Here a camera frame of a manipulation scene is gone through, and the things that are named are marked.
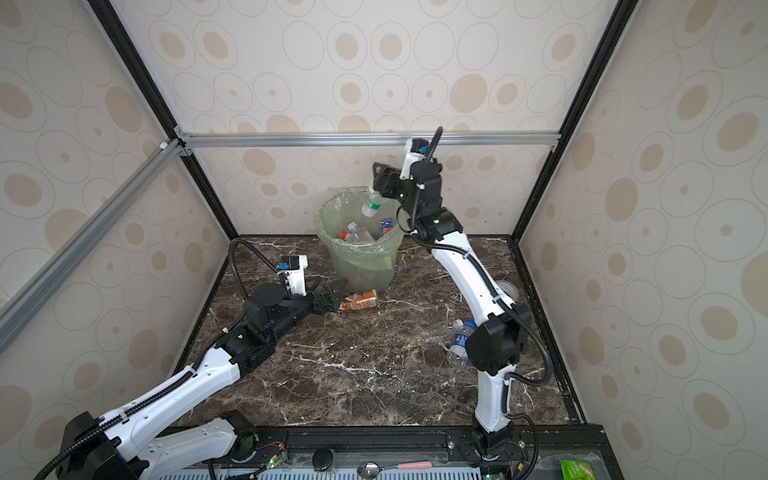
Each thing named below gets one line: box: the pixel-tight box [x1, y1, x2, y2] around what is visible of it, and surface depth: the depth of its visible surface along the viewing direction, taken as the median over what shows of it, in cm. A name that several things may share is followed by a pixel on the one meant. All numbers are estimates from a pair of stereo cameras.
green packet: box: [558, 457, 595, 480], surface depth 70 cm
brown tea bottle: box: [339, 288, 378, 310], surface depth 99 cm
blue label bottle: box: [380, 218, 393, 237], surface depth 96 cm
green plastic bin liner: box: [314, 188, 404, 290], surface depth 96 cm
